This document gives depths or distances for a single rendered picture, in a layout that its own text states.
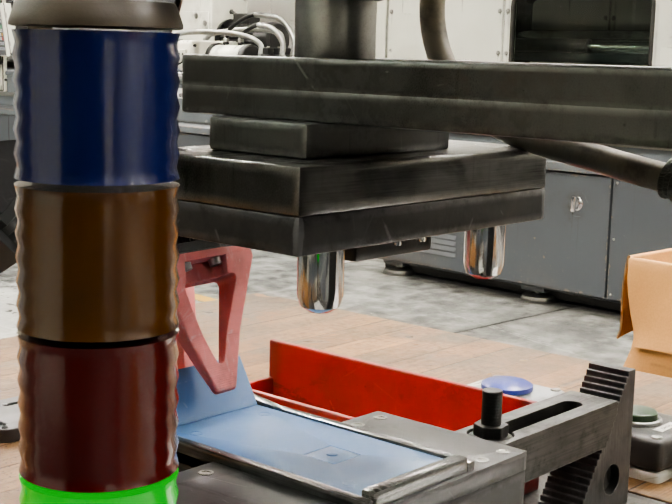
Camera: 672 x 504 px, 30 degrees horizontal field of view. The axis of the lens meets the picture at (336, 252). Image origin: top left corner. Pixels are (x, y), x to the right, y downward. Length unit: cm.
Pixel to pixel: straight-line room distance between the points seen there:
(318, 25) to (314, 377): 45
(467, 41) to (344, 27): 575
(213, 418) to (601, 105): 32
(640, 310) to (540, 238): 304
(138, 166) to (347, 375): 67
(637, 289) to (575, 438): 225
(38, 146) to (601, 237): 558
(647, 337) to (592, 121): 256
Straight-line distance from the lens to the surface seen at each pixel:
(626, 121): 44
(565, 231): 594
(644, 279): 299
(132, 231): 28
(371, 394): 92
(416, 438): 67
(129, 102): 28
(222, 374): 67
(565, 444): 76
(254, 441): 64
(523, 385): 97
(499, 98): 47
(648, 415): 91
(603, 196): 581
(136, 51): 28
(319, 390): 96
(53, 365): 29
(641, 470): 90
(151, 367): 29
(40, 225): 28
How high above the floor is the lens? 119
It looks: 9 degrees down
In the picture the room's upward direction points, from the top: 1 degrees clockwise
